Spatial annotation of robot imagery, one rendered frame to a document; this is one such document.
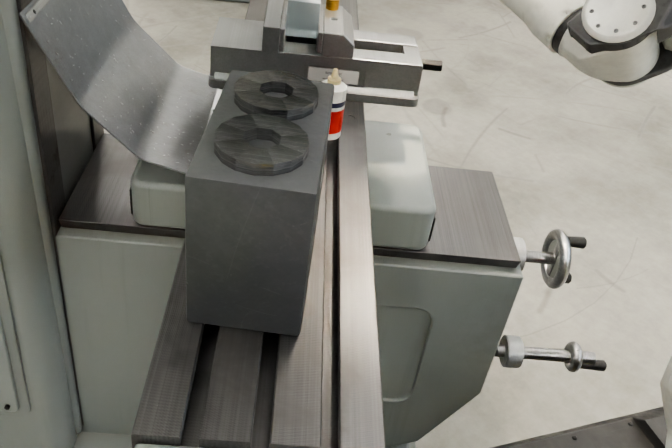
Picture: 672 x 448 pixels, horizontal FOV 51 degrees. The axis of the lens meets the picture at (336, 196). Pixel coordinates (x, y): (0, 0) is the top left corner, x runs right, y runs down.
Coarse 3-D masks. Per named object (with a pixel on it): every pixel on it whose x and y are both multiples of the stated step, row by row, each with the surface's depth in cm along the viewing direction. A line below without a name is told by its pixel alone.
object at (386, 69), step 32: (224, 32) 116; (256, 32) 118; (224, 64) 114; (256, 64) 114; (288, 64) 114; (320, 64) 114; (352, 64) 114; (384, 64) 114; (416, 64) 114; (352, 96) 116; (384, 96) 116; (416, 96) 117
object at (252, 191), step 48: (240, 96) 72; (288, 96) 74; (240, 144) 65; (288, 144) 66; (192, 192) 63; (240, 192) 63; (288, 192) 62; (192, 240) 66; (240, 240) 66; (288, 240) 66; (192, 288) 70; (240, 288) 70; (288, 288) 69
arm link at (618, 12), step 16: (592, 0) 80; (608, 0) 79; (624, 0) 78; (640, 0) 78; (656, 0) 77; (592, 16) 79; (608, 16) 79; (624, 16) 78; (640, 16) 77; (656, 16) 77; (592, 32) 79; (608, 32) 78; (624, 32) 77; (640, 32) 77; (656, 32) 77; (656, 64) 86; (640, 80) 86
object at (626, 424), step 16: (624, 416) 117; (640, 416) 115; (656, 416) 114; (560, 432) 112; (576, 432) 112; (592, 432) 112; (608, 432) 113; (624, 432) 113; (640, 432) 113; (656, 432) 111
